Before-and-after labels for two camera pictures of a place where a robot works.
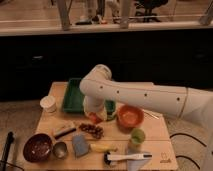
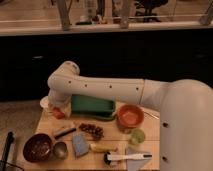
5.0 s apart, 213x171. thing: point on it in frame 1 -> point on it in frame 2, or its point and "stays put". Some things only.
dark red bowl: (38, 147) stays put
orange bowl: (128, 117) stays put
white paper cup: (48, 104) stays put
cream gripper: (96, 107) -> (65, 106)
